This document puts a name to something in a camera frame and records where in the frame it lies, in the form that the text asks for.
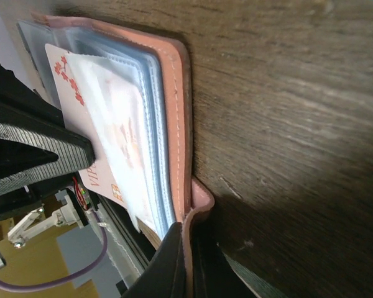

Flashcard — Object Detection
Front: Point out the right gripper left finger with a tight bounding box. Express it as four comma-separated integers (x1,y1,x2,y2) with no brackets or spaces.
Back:
122,223,186,298

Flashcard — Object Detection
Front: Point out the pink leather card holder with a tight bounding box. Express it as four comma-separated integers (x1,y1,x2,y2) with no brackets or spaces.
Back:
17,15,214,297

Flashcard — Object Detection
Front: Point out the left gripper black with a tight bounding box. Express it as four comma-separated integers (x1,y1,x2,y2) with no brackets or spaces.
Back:
0,64,95,221

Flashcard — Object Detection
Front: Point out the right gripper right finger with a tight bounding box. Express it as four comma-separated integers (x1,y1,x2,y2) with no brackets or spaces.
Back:
192,226,286,298

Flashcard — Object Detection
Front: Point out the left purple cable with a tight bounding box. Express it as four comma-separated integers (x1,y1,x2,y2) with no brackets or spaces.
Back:
0,210,109,294

